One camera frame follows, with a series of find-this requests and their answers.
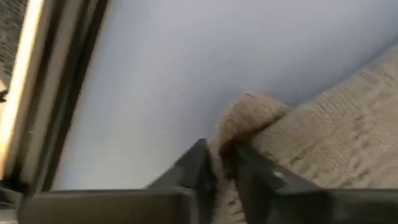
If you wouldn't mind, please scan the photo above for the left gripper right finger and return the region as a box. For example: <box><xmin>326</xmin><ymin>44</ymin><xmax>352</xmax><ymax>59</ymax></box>
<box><xmin>234</xmin><ymin>145</ymin><xmax>398</xmax><ymax>224</ymax></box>

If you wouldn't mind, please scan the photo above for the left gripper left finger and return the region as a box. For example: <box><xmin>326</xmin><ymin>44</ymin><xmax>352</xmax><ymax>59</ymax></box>
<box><xmin>17</xmin><ymin>138</ymin><xmax>218</xmax><ymax>224</ymax></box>

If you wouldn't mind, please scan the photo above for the grey-beige terry towel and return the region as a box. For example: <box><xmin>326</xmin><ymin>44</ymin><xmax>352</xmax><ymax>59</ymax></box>
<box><xmin>207</xmin><ymin>42</ymin><xmax>398</xmax><ymax>224</ymax></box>

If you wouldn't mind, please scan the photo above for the wooden butcher-block table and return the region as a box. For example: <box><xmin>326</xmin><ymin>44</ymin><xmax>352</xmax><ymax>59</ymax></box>
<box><xmin>0</xmin><ymin>0</ymin><xmax>44</xmax><ymax>180</ymax></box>

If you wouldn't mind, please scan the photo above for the black table frame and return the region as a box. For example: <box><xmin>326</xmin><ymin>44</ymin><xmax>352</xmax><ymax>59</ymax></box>
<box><xmin>18</xmin><ymin>0</ymin><xmax>109</xmax><ymax>194</ymax></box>

